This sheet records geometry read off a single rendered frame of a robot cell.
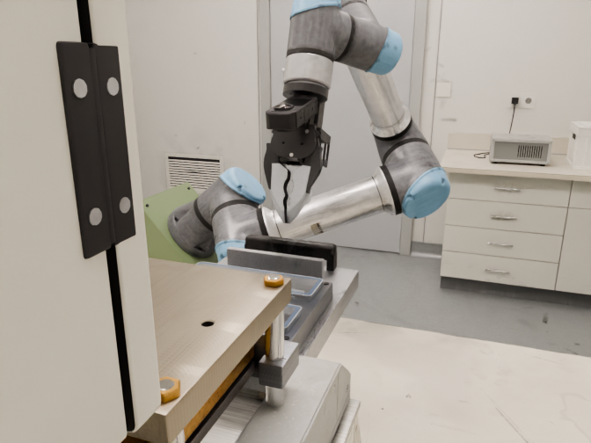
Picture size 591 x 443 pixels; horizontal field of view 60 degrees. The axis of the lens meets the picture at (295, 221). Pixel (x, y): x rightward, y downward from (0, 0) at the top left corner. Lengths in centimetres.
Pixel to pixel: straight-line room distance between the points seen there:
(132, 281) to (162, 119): 396
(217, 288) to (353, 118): 314
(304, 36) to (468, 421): 64
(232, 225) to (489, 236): 205
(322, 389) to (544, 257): 262
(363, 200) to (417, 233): 249
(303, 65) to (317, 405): 51
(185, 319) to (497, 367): 75
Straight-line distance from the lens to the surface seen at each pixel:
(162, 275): 44
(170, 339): 34
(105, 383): 18
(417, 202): 113
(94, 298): 17
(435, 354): 103
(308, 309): 62
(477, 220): 296
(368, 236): 365
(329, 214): 113
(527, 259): 305
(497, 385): 98
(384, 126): 117
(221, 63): 384
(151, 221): 130
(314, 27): 82
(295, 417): 45
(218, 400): 42
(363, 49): 87
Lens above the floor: 128
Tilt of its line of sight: 17 degrees down
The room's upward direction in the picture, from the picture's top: straight up
